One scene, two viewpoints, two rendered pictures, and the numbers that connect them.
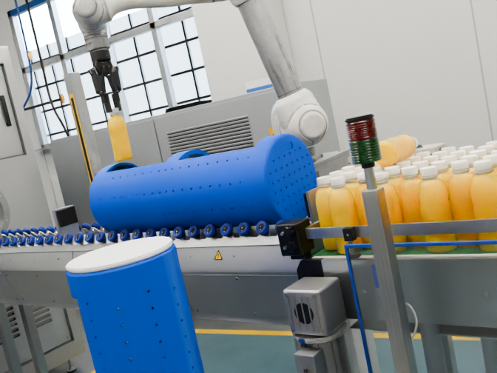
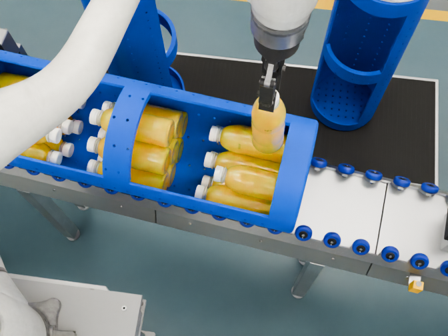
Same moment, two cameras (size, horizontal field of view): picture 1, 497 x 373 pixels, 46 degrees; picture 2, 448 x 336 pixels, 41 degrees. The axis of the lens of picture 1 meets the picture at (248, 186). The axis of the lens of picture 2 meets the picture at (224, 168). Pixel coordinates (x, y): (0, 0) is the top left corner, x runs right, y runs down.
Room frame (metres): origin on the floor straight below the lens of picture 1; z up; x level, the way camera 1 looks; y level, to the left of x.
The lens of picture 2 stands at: (2.75, 0.16, 2.46)
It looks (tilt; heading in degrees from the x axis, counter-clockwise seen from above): 69 degrees down; 158
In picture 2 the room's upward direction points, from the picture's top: 3 degrees counter-clockwise
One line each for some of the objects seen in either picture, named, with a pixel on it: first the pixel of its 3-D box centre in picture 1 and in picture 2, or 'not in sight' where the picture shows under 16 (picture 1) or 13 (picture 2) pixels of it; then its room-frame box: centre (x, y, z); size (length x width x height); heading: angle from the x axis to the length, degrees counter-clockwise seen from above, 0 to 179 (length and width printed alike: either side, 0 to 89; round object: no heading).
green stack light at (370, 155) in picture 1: (364, 150); not in sight; (1.24, -0.26, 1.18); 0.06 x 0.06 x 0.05
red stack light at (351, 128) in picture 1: (361, 129); not in sight; (1.24, -0.26, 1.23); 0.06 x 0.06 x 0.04
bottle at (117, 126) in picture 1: (119, 136); (268, 121); (2.29, 0.45, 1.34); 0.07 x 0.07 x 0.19
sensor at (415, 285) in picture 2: not in sight; (417, 276); (2.68, 0.71, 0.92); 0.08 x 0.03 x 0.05; 141
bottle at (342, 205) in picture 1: (344, 217); not in sight; (1.52, -0.23, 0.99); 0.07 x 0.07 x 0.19
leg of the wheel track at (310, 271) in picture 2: not in sight; (307, 277); (2.48, 0.57, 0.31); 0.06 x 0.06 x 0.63; 51
